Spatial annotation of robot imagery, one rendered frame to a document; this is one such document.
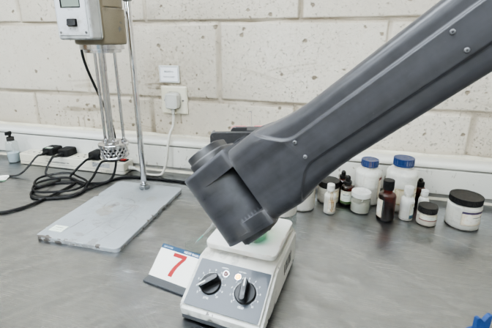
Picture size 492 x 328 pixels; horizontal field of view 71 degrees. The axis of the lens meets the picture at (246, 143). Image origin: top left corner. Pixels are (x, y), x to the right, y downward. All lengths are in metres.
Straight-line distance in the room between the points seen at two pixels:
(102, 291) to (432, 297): 0.54
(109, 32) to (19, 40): 0.67
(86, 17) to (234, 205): 0.55
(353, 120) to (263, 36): 0.78
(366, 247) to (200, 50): 0.67
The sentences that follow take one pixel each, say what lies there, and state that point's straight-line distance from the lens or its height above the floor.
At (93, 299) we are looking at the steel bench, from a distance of 0.66.
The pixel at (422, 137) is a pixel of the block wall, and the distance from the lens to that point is 1.02.
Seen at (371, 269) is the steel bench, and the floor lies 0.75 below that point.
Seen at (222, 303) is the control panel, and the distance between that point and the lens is 0.55.
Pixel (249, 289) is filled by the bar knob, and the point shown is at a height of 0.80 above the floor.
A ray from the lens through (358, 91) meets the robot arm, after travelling 0.22.
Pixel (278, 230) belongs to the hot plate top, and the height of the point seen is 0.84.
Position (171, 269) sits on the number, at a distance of 0.66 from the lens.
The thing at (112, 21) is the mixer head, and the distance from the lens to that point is 0.78.
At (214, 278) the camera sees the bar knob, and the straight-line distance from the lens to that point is 0.55.
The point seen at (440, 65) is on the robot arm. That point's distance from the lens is 0.21.
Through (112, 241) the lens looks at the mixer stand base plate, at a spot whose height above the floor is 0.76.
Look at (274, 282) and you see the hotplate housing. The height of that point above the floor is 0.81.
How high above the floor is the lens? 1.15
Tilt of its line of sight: 17 degrees down
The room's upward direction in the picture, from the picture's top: straight up
